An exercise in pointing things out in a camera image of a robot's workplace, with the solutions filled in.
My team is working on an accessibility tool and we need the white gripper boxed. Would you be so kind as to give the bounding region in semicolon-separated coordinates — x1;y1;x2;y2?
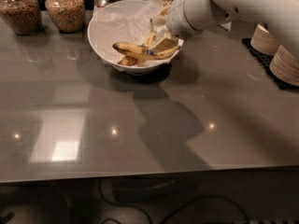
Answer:
150;0;202;53

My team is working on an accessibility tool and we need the yellow banana with sticker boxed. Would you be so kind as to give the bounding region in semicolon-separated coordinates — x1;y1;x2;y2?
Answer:
112;42;180;61

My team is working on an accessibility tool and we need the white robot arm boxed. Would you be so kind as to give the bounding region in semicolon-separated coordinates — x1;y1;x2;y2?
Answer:
166;0;299;56

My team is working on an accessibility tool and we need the white bowl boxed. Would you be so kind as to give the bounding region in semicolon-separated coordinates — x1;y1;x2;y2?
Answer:
87;0;185;77

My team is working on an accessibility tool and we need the rear yellow banana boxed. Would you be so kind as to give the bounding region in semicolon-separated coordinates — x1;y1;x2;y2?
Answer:
118;20;156;66

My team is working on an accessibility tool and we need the white paper liner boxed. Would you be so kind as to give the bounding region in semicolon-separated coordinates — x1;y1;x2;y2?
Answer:
93;0;183;70

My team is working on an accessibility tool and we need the white folded card stand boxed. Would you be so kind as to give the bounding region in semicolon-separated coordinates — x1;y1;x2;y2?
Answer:
220;22;232;32

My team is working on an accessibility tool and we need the upper stack of paper bowls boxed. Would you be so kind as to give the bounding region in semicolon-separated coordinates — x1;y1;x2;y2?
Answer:
250;24;280;56

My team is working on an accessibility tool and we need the stack of paper bowls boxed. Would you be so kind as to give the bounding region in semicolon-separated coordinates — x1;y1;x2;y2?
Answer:
250;24;280;56
270;45;299;86

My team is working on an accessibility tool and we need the black rubber mat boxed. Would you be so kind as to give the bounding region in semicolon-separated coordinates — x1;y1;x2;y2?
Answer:
241;38;299;91

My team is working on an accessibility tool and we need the lower stack of paper bowls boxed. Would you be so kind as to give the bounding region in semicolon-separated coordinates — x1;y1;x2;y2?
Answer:
270;45;299;86

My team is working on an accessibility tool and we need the leftmost grain-filled glass jar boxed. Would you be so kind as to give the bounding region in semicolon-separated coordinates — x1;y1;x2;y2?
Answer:
0;0;42;35

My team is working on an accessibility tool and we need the black cable under table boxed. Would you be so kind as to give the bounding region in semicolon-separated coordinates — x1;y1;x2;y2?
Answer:
97;179;253;224

